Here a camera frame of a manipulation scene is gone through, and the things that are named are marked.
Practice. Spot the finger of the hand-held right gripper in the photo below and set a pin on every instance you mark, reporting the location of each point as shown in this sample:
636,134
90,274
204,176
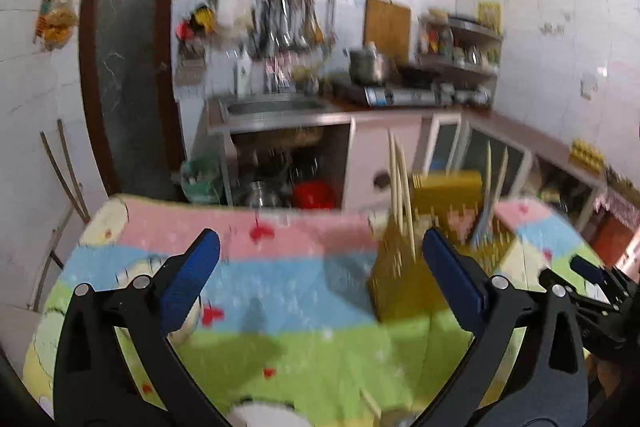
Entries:
575,289
589,268

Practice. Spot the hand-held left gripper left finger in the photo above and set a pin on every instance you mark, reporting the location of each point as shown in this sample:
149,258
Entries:
192,279

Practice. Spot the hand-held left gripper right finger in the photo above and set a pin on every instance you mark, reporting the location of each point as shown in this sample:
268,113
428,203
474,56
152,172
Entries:
452,279

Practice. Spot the yellow slotted utensil holder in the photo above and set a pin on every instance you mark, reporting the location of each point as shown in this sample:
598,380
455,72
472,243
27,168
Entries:
400,277

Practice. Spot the row of hanging kitchen utensils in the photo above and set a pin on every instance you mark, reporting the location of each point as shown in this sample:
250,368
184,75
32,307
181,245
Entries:
287,22

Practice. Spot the table with plastic cover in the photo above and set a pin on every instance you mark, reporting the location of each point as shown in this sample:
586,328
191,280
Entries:
617,217

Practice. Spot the cartoon printed blanket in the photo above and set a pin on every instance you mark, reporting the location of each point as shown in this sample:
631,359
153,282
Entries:
280,287

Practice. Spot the green bucket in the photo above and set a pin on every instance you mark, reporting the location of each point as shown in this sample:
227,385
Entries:
200,184

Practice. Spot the steel pot under sink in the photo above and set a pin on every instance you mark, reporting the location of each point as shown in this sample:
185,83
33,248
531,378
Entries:
262,195

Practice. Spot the yellow egg carton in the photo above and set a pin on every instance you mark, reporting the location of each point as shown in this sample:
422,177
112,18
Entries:
587,154

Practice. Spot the metal chair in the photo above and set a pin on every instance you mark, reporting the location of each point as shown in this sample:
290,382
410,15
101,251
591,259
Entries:
52,252

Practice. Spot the red plastic basin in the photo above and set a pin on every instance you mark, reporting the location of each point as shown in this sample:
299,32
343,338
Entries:
314,195

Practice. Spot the kitchen counter cabinet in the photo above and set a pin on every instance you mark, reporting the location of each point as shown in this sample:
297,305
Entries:
370,147

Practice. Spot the wooden stick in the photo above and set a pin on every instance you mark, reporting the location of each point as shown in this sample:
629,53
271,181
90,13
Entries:
60,167
70,162

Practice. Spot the steel sink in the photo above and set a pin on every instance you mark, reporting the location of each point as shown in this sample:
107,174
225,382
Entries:
275,109

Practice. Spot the black wok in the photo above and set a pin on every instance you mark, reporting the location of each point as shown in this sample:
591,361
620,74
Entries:
415,74

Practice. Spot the white soap bottle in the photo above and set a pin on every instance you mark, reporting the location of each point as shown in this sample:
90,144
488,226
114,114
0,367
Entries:
243,74

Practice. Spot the metal faucet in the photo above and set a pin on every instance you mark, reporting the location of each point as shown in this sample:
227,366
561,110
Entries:
280,77

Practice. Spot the brown framed glass door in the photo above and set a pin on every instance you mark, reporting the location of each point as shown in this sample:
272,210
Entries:
130,67

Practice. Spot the metal corner shelf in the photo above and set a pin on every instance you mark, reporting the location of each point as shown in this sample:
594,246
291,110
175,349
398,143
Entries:
462,57

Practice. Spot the steel cooking pot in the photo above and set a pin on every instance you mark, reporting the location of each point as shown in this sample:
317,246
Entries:
369,67

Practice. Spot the red hanging item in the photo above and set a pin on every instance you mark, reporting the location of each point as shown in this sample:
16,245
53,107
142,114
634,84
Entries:
184,31

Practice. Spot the rectangular wooden cutting board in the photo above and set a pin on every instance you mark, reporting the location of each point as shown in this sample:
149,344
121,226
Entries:
387,29

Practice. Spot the yellow black hanging glove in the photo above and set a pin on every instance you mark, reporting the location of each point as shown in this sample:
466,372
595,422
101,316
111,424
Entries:
203,18

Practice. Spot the hanging plastic bag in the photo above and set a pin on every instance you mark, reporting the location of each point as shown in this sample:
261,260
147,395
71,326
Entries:
57,19

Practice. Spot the white wall socket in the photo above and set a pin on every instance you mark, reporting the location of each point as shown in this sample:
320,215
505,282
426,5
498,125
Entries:
589,87

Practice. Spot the yellow wall poster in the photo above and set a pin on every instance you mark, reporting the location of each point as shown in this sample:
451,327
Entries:
489,15

